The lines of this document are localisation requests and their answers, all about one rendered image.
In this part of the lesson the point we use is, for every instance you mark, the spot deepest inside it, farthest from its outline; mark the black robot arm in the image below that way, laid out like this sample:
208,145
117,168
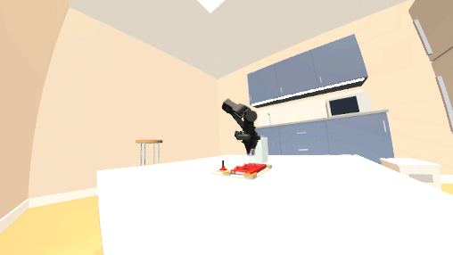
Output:
237,111

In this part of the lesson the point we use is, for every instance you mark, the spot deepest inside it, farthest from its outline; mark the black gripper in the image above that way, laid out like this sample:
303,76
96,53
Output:
249,139

